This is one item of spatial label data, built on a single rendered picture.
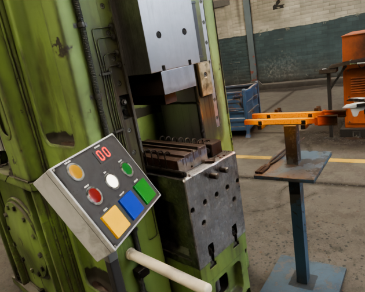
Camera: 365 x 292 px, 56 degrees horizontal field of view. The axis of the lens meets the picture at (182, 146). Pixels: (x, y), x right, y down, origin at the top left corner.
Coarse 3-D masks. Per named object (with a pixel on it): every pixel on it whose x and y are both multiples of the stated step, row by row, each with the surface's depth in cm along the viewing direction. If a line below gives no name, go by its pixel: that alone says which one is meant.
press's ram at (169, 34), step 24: (120, 0) 133; (144, 0) 129; (168, 0) 137; (120, 24) 137; (144, 24) 129; (168, 24) 138; (192, 24) 148; (144, 48) 132; (168, 48) 139; (192, 48) 149; (144, 72) 136
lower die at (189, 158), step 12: (144, 144) 176; (180, 144) 165; (192, 144) 164; (204, 144) 161; (144, 156) 163; (156, 156) 159; (168, 156) 156; (180, 156) 152; (192, 156) 155; (204, 156) 161; (168, 168) 153; (180, 168) 150
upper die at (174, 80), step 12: (156, 72) 139; (168, 72) 140; (180, 72) 145; (192, 72) 151; (132, 84) 152; (144, 84) 146; (156, 84) 141; (168, 84) 141; (180, 84) 146; (192, 84) 151
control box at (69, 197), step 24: (96, 144) 109; (120, 144) 119; (96, 168) 103; (120, 168) 112; (48, 192) 92; (72, 192) 91; (120, 192) 105; (72, 216) 92; (96, 216) 93; (96, 240) 92; (120, 240) 94
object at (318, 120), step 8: (248, 120) 174; (256, 120) 171; (264, 120) 169; (272, 120) 166; (280, 120) 164; (288, 120) 162; (296, 120) 160; (312, 120) 156; (320, 120) 155; (328, 120) 153; (336, 120) 151
